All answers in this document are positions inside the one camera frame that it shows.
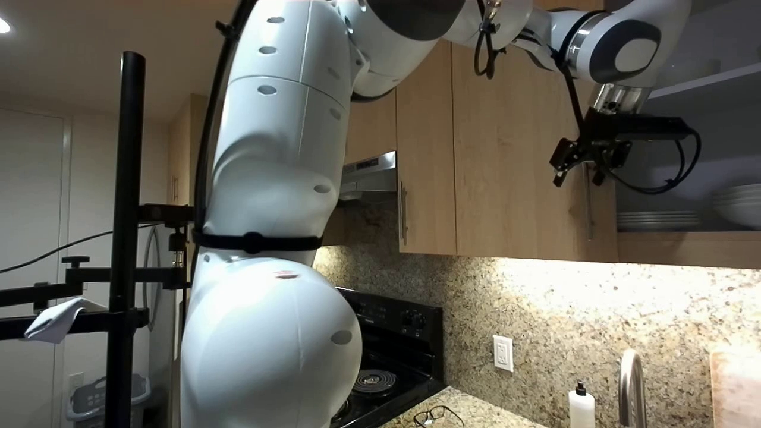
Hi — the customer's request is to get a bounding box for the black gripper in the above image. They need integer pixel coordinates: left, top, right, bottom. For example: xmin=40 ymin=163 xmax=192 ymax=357
xmin=549 ymin=129 xmax=636 ymax=190

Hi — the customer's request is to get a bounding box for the wide wooden cabinet door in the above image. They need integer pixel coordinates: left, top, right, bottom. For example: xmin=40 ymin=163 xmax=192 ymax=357
xmin=450 ymin=38 xmax=624 ymax=265

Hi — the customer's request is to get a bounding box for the white cabinet shelf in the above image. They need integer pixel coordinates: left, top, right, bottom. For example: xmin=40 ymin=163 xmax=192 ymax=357
xmin=645 ymin=59 xmax=761 ymax=106

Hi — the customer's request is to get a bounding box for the narrow wooden cabinet door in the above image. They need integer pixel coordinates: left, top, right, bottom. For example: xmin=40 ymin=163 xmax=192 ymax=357
xmin=392 ymin=44 xmax=459 ymax=257

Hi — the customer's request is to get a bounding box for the small wooden cabinet door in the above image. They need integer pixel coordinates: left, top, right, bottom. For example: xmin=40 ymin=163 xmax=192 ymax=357
xmin=342 ymin=89 xmax=399 ymax=168

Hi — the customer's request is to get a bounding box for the wooden corner cabinet unit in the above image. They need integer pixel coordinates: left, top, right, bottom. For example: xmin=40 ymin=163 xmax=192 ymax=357
xmin=165 ymin=94 xmax=213 ymax=210

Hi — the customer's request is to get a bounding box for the white plate stack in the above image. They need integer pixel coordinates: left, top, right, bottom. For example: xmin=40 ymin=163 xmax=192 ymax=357
xmin=618 ymin=210 xmax=703 ymax=236

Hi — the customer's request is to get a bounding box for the shallow white bowl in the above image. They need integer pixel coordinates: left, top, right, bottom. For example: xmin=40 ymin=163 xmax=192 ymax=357
xmin=656 ymin=57 xmax=726 ymax=91

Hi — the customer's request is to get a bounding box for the white dish stack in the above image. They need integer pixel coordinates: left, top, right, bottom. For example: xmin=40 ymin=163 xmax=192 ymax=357
xmin=708 ymin=184 xmax=761 ymax=234

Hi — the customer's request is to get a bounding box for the stainless steel range hood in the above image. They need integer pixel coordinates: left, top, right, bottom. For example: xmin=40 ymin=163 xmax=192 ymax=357
xmin=340 ymin=151 xmax=399 ymax=204

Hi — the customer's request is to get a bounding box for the steel kitchen faucet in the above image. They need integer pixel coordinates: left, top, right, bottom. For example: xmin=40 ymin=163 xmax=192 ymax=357
xmin=617 ymin=348 xmax=653 ymax=428

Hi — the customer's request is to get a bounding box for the white soap bottle black cap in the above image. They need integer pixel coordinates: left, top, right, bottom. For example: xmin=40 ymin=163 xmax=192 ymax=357
xmin=566 ymin=380 xmax=599 ymax=428

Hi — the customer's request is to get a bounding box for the black stove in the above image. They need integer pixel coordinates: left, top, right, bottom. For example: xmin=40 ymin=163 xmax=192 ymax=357
xmin=335 ymin=288 xmax=448 ymax=428

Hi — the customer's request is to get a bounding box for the pale wooden cutting board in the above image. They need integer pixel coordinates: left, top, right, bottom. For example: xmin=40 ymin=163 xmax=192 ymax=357
xmin=708 ymin=348 xmax=761 ymax=428

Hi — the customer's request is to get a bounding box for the round stove burner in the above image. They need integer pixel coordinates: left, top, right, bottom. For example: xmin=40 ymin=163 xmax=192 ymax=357
xmin=352 ymin=366 xmax=399 ymax=399

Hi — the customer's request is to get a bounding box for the white paper note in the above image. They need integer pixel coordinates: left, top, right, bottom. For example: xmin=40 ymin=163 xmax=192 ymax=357
xmin=21 ymin=296 xmax=107 ymax=345

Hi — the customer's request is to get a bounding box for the grey laundry basket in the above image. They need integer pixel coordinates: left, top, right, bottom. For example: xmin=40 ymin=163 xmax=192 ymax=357
xmin=68 ymin=371 xmax=152 ymax=423

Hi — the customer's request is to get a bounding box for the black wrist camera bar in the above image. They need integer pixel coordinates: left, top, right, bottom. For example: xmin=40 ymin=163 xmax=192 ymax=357
xmin=584 ymin=109 xmax=693 ymax=147

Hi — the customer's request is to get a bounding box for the wooden wall cabinet body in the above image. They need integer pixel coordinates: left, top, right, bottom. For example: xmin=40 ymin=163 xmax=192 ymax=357
xmin=613 ymin=0 xmax=761 ymax=272

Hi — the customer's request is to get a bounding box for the steel cabinet bar handle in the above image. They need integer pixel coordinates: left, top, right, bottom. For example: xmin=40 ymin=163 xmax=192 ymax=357
xmin=398 ymin=182 xmax=411 ymax=247

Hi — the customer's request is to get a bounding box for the white wall outlet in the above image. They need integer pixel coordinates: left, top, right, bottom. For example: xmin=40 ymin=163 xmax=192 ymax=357
xmin=492 ymin=334 xmax=517 ymax=377

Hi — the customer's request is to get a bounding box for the black metal camera stand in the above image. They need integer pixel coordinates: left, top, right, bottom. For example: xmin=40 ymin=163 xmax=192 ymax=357
xmin=0 ymin=50 xmax=197 ymax=428

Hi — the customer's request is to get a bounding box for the thin black wall cable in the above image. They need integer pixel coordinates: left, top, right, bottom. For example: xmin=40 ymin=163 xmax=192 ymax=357
xmin=0 ymin=228 xmax=117 ymax=276

